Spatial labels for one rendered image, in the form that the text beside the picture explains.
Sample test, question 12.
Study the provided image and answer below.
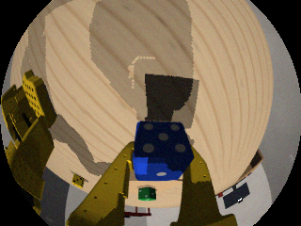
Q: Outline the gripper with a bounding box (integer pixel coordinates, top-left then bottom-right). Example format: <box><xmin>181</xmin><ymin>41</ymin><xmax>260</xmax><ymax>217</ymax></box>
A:
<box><xmin>66</xmin><ymin>141</ymin><xmax>238</xmax><ymax>226</ymax></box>

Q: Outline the yellow die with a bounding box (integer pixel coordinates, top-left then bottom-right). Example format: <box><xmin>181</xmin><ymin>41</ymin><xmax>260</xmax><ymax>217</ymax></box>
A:
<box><xmin>72</xmin><ymin>174</ymin><xmax>85</xmax><ymax>188</ymax></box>

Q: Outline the blue die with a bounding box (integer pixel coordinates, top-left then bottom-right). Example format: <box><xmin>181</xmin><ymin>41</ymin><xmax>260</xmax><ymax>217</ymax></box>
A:
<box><xmin>133</xmin><ymin>121</ymin><xmax>195</xmax><ymax>181</ymax></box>

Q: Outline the green die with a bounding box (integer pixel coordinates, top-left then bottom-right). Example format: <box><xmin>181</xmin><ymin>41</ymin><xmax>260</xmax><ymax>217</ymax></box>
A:
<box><xmin>138</xmin><ymin>187</ymin><xmax>156</xmax><ymax>201</ymax></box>

